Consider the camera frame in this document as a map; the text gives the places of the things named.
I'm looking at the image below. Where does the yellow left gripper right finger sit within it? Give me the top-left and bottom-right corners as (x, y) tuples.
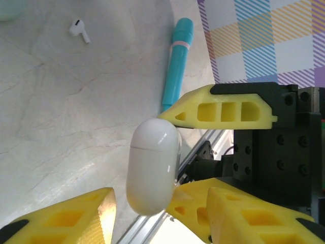
(206, 187), (325, 244)

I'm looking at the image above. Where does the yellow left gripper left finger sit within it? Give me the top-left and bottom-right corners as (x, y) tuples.
(0, 187), (117, 244)

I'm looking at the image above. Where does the white earbud charging case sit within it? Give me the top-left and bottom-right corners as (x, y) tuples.
(125, 118), (182, 217)

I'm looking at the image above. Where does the white earbud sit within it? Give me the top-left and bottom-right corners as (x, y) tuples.
(68, 19), (91, 45)

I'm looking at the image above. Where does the mint green earbud charging case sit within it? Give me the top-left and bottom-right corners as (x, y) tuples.
(0, 0), (20, 21)

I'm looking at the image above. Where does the teal pen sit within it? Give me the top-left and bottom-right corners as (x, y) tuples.
(159, 17), (195, 114)

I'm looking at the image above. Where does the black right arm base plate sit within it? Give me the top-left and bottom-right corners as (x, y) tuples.
(193, 139), (213, 163)

